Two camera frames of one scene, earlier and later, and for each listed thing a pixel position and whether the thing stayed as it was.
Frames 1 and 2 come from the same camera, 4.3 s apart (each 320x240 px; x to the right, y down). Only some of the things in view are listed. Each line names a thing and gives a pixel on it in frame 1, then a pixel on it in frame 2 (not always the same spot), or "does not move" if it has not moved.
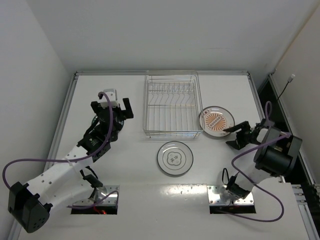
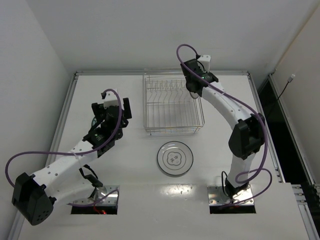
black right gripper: (243, 134) to (190, 69)
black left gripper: (110, 110) does not move
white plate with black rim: (175, 158) does not move
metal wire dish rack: (172, 107) does not move
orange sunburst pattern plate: (213, 120) to (193, 95)
